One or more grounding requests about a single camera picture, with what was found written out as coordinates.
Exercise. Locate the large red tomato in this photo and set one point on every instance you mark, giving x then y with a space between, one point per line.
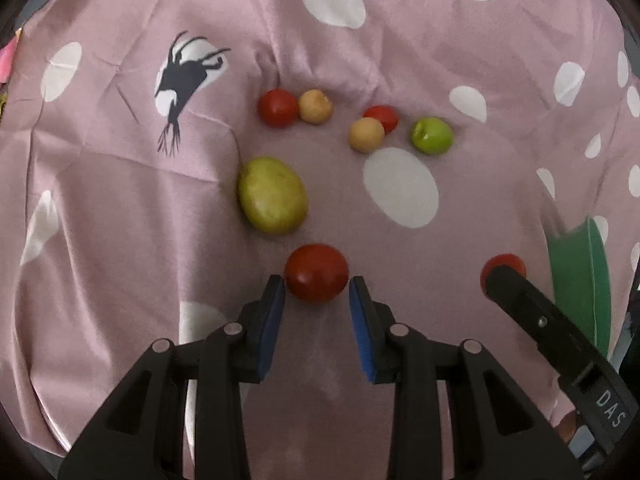
316 272

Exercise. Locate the green bowl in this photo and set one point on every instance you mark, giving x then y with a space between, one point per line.
580 280

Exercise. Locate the medium red tomato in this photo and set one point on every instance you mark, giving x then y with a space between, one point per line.
277 107

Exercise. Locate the small red tomato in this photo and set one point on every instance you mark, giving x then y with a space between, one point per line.
502 262
385 115

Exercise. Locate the pink object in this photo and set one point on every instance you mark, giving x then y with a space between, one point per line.
7 57

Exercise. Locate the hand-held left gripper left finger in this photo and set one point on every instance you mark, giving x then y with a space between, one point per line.
272 317

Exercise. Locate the pink polka dot cloth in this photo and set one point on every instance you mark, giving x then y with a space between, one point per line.
125 210

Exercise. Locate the tan round fruit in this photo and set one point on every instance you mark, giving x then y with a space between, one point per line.
366 136
316 106

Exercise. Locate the green apple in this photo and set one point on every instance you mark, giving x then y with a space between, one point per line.
432 135

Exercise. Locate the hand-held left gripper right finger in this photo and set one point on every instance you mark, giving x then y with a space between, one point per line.
361 325

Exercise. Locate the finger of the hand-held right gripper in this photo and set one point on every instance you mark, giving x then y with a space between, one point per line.
530 310

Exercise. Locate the green mango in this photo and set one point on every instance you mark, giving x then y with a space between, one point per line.
272 195

